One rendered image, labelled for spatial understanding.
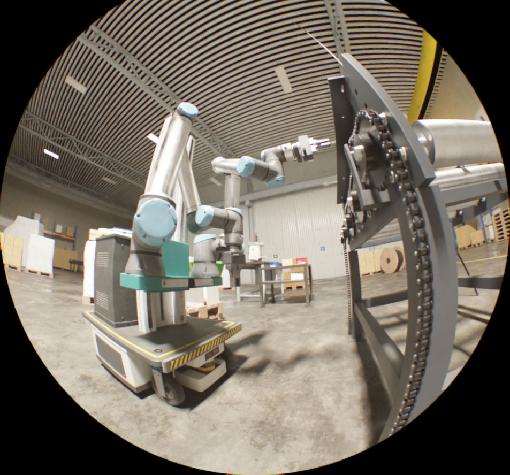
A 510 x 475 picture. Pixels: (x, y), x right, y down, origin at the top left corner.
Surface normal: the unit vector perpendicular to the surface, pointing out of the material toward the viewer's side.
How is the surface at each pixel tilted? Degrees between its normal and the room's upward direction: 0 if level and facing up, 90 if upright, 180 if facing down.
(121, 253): 90
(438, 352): 90
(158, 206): 95
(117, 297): 90
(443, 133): 104
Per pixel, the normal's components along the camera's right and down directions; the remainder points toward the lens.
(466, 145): -0.27, 0.46
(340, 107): 0.05, 0.95
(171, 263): 0.94, -0.15
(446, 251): -0.41, -0.25
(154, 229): 0.66, -0.18
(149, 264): 0.66, -0.55
